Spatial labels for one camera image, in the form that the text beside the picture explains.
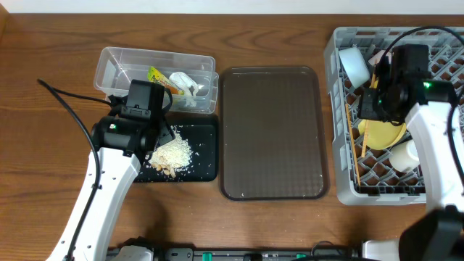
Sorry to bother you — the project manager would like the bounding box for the green yellow snack wrapper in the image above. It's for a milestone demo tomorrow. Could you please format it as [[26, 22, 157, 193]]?
[[147, 67, 184, 95]]

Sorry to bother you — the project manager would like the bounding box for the pink bowl with food scraps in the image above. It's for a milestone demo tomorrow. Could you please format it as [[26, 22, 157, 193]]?
[[368, 50, 392, 66]]

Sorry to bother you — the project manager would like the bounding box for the light blue plastic bowl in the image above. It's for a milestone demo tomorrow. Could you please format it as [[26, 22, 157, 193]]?
[[339, 47, 370, 88]]

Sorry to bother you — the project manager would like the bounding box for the white napkin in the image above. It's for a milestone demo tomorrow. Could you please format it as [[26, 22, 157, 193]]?
[[169, 72, 199, 107]]

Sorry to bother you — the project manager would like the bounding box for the yellow plastic plate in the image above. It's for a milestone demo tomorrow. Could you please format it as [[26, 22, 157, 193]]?
[[357, 78, 407, 152]]

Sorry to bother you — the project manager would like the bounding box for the pale green plastic cup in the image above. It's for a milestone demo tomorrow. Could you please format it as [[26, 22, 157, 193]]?
[[389, 140, 420, 173]]

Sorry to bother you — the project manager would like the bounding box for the wooden chopstick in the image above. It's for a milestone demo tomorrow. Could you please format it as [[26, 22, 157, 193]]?
[[345, 103, 361, 186], [361, 73, 376, 157]]

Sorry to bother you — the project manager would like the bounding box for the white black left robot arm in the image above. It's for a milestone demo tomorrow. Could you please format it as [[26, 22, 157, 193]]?
[[49, 80, 175, 260]]

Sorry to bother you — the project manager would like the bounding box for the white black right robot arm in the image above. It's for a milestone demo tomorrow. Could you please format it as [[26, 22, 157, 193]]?
[[359, 44, 463, 260]]

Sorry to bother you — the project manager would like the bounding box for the clear plastic waste bin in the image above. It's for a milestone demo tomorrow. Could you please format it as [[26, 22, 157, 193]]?
[[94, 47, 219, 115]]

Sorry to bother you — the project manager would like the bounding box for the black food waste tray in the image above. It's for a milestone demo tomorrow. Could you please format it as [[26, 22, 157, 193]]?
[[135, 114, 218, 183]]

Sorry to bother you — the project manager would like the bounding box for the grey dishwasher rack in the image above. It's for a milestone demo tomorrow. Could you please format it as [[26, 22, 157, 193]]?
[[323, 26, 463, 205]]

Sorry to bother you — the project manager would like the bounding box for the pile of white rice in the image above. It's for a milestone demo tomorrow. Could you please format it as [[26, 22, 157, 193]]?
[[147, 129, 193, 177]]

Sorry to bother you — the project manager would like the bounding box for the dark brown serving tray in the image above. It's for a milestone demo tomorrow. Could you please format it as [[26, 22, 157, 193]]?
[[220, 66, 330, 201]]

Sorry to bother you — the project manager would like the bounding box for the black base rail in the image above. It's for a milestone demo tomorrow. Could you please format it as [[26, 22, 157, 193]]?
[[107, 237, 367, 261]]

